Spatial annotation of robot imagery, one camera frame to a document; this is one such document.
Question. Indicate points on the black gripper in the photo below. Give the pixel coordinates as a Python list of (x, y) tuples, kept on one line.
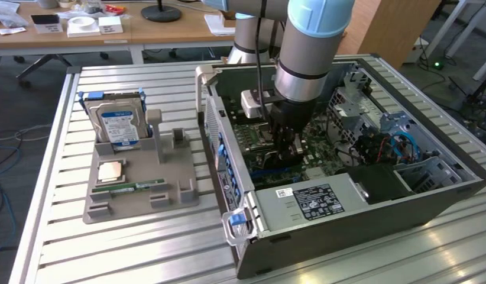
[(293, 116)]

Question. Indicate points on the Nvidia graphics card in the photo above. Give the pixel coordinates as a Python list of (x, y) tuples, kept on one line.
[(266, 161)]

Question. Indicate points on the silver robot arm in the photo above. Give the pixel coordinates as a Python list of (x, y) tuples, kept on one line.
[(306, 59)]

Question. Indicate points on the CPU socket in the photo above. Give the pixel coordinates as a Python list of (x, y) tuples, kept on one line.
[(265, 136)]

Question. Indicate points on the perforated metal drive cage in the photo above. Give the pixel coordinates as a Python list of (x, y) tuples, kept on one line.
[(345, 118)]

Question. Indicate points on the green motherboard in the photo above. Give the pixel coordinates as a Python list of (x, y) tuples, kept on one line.
[(322, 154)]

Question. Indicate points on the black case latch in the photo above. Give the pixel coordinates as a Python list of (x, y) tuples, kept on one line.
[(223, 113)]

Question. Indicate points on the blue expansion slot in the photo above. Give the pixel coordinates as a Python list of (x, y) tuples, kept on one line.
[(266, 171)]

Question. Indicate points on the silver chipset heatsink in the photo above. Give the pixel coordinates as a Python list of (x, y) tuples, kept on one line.
[(315, 174)]

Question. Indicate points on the black plastic shroud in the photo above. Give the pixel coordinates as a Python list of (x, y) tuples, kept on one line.
[(377, 183)]

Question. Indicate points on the grey power supply unit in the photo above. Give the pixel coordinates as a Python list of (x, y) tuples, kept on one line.
[(274, 213)]

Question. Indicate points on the white booklet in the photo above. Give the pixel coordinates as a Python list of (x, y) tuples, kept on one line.
[(219, 28)]

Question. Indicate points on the wooden cabinet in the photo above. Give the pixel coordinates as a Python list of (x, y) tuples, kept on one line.
[(385, 29)]

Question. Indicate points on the blue case latch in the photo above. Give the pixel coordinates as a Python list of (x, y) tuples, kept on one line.
[(235, 220)]

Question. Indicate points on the black box with green light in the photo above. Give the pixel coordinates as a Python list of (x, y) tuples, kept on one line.
[(437, 64)]

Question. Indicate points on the silver disk bay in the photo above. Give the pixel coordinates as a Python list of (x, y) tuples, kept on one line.
[(436, 171)]

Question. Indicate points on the grey parts rack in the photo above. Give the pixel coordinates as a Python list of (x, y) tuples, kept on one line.
[(148, 177)]

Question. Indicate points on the light wooden desk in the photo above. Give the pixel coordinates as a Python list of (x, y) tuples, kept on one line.
[(169, 32), (30, 41)]

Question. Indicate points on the hard disk with blue carrier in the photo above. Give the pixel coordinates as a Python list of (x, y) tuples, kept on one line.
[(115, 124)]

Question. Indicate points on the open grey PC case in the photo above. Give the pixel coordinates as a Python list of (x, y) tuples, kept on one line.
[(345, 251)]

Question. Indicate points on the black equipment stand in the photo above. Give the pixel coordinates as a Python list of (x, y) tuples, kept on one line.
[(480, 100)]

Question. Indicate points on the black round lamp base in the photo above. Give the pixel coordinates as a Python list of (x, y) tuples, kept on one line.
[(161, 14)]

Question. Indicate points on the green RAM stick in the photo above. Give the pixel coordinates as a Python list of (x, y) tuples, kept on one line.
[(124, 186)]

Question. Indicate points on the CPU chip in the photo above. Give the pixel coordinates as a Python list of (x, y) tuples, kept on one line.
[(110, 171)]

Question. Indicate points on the white cube box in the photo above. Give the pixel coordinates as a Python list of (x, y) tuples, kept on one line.
[(108, 23)]

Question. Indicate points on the red package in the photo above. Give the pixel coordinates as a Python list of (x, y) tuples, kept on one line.
[(115, 10)]

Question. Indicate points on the flat white box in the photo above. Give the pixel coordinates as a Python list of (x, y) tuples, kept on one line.
[(83, 33)]

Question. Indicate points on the dark grey pouch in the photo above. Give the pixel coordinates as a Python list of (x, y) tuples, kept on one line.
[(94, 7)]

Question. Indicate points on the white tape roll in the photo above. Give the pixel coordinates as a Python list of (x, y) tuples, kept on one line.
[(75, 22)]

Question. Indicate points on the black wheeled base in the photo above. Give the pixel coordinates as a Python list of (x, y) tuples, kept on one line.
[(42, 66)]

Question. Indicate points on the white box with black top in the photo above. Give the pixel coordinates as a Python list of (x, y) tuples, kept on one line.
[(47, 28)]

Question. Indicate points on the grey cup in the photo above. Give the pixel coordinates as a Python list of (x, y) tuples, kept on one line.
[(47, 3)]

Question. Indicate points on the white card with red print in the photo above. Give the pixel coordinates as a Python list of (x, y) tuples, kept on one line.
[(10, 31)]

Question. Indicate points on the crumpled clear plastic bag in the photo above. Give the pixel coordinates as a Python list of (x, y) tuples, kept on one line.
[(6, 14)]

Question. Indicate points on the white switch box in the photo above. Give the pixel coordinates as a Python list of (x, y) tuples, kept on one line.
[(421, 53)]

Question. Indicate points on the white table frame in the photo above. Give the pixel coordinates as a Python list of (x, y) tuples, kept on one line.
[(484, 69)]

